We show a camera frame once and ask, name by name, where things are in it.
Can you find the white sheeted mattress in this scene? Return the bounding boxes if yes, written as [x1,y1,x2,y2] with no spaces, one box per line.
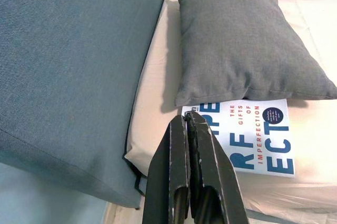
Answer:
[123,0,337,224]

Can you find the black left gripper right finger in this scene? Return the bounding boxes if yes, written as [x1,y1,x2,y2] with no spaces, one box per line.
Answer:
[185,110,250,224]

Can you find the blue fabric headboard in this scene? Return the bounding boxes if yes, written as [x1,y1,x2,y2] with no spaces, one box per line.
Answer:
[0,0,176,209]

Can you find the white book blue letters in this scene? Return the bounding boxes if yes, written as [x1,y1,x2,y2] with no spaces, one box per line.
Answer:
[181,98,295,179]

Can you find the grey fabric pillow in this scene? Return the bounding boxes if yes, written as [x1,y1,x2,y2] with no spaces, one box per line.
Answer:
[174,0,337,107]

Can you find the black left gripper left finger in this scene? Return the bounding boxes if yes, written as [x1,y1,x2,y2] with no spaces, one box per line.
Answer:
[143,115,191,224]

